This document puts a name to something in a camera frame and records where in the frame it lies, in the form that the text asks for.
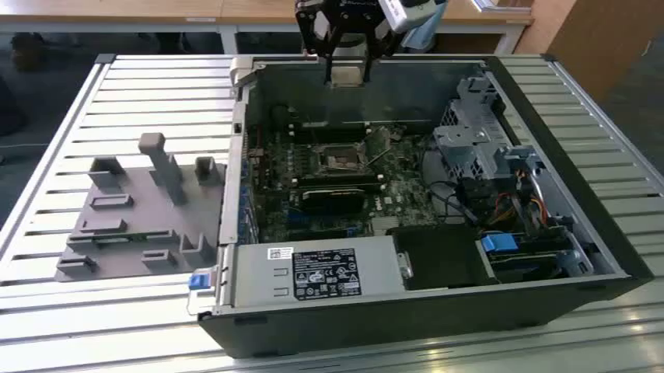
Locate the black plastic fan shroud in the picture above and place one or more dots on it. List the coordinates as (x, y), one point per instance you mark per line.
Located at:
(442, 256)

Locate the wooden desk with white frame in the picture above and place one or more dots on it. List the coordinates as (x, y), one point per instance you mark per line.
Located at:
(156, 9)

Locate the black open PC case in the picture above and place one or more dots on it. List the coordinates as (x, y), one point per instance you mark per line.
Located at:
(364, 326)

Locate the green motherboard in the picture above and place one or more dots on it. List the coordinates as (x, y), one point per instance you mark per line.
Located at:
(406, 194)

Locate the black graphics card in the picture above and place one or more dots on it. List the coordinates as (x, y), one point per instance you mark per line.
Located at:
(332, 200)

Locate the stack of papers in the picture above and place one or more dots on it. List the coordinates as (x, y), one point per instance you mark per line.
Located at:
(498, 4)

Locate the brown wooden cabinet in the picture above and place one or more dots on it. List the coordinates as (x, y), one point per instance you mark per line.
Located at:
(607, 39)

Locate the pale blue teach pendant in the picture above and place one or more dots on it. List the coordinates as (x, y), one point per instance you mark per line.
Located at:
(422, 37)

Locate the blue case latch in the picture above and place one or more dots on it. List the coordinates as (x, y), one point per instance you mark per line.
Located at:
(198, 281)

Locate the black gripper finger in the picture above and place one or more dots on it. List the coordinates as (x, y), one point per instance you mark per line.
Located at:
(368, 62)
(331, 58)

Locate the grey power supply unit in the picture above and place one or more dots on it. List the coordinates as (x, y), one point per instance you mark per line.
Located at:
(260, 279)

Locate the silver chipset heatsink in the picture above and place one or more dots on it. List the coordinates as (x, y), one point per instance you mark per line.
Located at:
(386, 224)

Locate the silver square CPU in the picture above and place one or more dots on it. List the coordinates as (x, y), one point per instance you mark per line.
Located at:
(347, 77)

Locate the blue disk carrier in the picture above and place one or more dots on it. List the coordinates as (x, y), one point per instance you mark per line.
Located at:
(499, 245)

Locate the silver metal disk bay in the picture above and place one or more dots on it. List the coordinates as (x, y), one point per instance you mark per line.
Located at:
(462, 147)

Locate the grey plastic parts rack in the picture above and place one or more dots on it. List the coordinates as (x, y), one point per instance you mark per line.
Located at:
(141, 217)

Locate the black RAM slot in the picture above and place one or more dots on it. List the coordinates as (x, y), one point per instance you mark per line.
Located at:
(337, 178)
(340, 185)
(337, 125)
(332, 135)

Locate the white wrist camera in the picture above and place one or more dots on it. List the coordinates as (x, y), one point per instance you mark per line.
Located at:
(410, 11)

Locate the green RAM stick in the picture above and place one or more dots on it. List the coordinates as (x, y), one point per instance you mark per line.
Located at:
(136, 236)

